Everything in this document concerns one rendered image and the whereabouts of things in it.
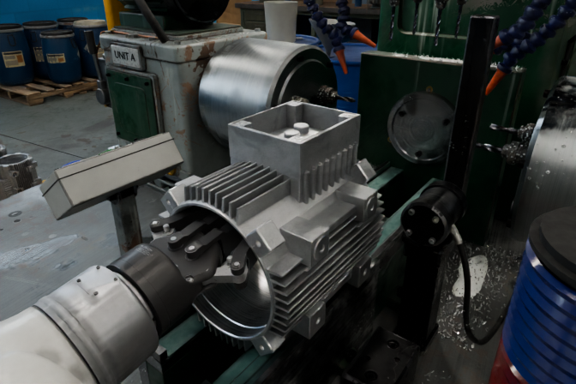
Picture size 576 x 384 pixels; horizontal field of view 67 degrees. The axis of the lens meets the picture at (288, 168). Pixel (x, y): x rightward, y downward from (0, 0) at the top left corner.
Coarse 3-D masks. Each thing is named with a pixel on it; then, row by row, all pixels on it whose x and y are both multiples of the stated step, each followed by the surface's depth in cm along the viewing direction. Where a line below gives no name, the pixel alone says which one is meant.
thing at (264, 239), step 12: (360, 168) 51; (372, 168) 53; (360, 180) 52; (168, 192) 45; (180, 192) 46; (168, 204) 46; (264, 228) 39; (276, 228) 40; (252, 240) 39; (264, 240) 39; (276, 240) 39; (264, 252) 39; (264, 336) 44; (276, 336) 44; (264, 348) 44; (276, 348) 44
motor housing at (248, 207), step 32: (192, 192) 43; (224, 192) 42; (256, 192) 43; (288, 192) 46; (256, 224) 41; (320, 224) 45; (352, 224) 49; (256, 256) 40; (288, 256) 42; (352, 256) 49; (224, 288) 53; (256, 288) 54; (288, 288) 40; (320, 288) 44; (224, 320) 49; (256, 320) 48; (288, 320) 42
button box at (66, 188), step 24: (144, 144) 60; (168, 144) 63; (72, 168) 53; (96, 168) 55; (120, 168) 57; (144, 168) 59; (168, 168) 62; (48, 192) 55; (72, 192) 52; (96, 192) 54
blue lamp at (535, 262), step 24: (528, 240) 16; (528, 264) 16; (528, 288) 15; (552, 288) 14; (528, 312) 16; (552, 312) 14; (504, 336) 18; (528, 336) 16; (552, 336) 15; (528, 360) 16; (552, 360) 15
